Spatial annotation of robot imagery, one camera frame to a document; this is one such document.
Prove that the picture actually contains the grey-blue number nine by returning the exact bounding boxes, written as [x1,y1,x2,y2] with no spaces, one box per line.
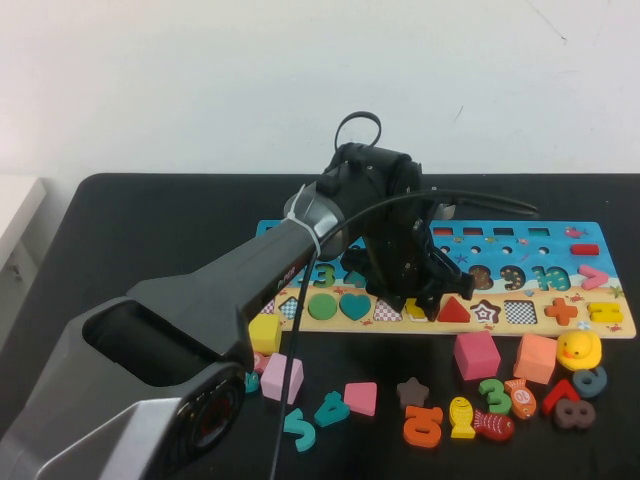
[572,364,608,399]

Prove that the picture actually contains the salmon orange cube block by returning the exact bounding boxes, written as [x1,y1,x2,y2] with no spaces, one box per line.
[512,332,558,385]

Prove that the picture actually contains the magenta cube block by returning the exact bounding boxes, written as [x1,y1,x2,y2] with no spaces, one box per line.
[452,329,502,382]

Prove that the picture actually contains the brown star piece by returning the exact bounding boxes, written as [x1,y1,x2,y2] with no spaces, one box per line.
[396,376,431,410]

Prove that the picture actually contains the light pink cube block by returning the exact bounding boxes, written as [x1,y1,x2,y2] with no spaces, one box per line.
[259,352,305,405]

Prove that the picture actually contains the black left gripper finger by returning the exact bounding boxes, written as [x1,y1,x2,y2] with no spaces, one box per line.
[417,289,446,324]
[387,292,416,314]

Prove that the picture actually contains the orange plus sign piece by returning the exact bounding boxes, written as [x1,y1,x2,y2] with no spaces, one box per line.
[543,297,579,326]

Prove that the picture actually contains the pink trapezoid piece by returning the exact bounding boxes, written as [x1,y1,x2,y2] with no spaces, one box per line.
[343,381,379,417]

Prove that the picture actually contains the black camera cable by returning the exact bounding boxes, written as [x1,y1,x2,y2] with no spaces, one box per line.
[269,189,541,480]

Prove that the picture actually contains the teal number four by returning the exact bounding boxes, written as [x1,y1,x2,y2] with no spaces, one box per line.
[313,390,350,427]

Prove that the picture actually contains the teal heart piece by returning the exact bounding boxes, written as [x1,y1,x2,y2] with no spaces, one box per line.
[338,293,373,322]

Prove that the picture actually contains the red number seven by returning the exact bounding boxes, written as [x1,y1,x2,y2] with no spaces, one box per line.
[540,378,581,416]

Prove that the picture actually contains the white zip tie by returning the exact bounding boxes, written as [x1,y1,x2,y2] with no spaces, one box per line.
[282,183,324,256]

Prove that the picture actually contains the yellow rubber duck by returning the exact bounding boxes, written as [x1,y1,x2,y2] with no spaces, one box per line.
[555,329,602,371]

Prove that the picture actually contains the teal number five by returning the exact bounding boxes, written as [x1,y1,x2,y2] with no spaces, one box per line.
[282,407,317,453]

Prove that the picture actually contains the red triangle piece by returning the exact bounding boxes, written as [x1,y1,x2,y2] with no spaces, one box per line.
[437,295,472,324]

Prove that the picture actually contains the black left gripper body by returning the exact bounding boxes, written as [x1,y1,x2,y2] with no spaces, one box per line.
[344,199,476,302]

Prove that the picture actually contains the yellow cube block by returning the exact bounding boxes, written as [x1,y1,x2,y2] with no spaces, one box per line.
[248,313,284,356]

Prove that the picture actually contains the green number three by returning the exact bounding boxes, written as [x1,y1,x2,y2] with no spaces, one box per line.
[477,378,512,416]

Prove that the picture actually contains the brown number eight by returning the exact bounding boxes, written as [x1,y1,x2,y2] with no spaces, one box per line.
[553,397,596,430]

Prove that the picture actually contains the yellow fish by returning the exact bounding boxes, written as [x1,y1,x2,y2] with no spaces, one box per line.
[447,395,476,439]

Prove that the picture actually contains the orange fish with ten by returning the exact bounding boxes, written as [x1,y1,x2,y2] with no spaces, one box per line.
[503,377,537,420]

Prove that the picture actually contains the wooden number shape puzzle board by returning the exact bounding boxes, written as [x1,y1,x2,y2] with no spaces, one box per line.
[249,218,637,339]

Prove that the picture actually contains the red fish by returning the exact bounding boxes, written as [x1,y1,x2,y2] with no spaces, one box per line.
[472,408,516,442]

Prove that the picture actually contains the green circle piece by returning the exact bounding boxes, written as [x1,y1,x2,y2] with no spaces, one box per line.
[307,293,340,321]

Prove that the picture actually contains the pink greater-than sign piece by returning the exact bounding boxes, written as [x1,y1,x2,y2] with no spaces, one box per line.
[576,264,609,291]

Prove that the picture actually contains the orange number ten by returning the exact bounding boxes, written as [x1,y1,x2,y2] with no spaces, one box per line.
[402,404,444,449]

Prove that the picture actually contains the yellow equals sign piece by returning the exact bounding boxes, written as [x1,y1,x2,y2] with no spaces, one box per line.
[586,301,624,324]

